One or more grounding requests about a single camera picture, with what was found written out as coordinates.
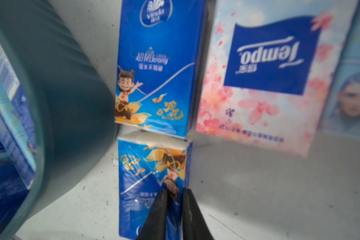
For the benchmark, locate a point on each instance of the light blue figures tissue pack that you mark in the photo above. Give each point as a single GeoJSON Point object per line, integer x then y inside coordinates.
{"type": "Point", "coordinates": [342, 110]}

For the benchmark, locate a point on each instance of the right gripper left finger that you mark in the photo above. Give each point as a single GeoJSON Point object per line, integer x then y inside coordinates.
{"type": "Point", "coordinates": [155, 225]}

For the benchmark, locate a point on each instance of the teal plastic storage box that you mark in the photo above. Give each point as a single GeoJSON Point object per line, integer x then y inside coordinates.
{"type": "Point", "coordinates": [71, 107]}

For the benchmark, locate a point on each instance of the blue orange Vinda tissue pack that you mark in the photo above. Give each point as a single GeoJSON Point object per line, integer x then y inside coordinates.
{"type": "Point", "coordinates": [159, 51]}

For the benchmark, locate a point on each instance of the pink white Tempo tissue pack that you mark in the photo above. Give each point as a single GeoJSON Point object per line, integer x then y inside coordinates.
{"type": "Point", "coordinates": [269, 69]}

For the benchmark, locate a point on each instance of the blue barcode tissue pack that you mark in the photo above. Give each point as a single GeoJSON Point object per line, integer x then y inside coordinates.
{"type": "Point", "coordinates": [17, 132]}

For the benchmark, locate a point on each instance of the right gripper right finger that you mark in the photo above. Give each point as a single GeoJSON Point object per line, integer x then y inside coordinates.
{"type": "Point", "coordinates": [193, 222]}

